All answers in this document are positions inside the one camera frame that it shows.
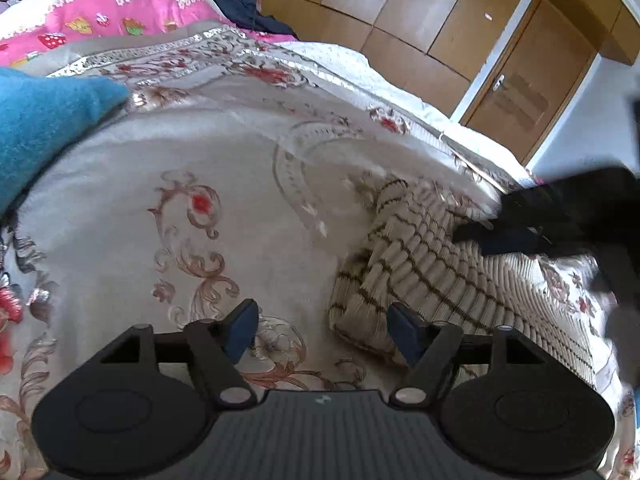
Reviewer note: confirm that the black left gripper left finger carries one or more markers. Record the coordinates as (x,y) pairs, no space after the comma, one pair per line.
(215,348)

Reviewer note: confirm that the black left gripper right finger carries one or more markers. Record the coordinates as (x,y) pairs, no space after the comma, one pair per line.
(430,352)

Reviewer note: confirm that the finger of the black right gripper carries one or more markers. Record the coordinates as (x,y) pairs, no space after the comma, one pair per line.
(496,238)

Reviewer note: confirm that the beige brown-striped knit sweater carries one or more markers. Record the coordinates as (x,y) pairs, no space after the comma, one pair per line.
(408,256)

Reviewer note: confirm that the navy clothes pile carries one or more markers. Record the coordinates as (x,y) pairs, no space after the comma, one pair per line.
(246,15)

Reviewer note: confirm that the wooden door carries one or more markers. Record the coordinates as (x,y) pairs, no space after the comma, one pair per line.
(532,82)

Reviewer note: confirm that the silver floral bedspread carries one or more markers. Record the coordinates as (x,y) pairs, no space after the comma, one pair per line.
(236,170)

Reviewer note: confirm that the wooden wardrobe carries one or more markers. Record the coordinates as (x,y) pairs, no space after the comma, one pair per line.
(452,37)

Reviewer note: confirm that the blue fuzzy knit garment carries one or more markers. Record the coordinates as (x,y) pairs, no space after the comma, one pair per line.
(41,116)

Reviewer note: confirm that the pink cartoon print quilt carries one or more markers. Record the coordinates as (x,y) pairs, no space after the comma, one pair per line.
(30,28)

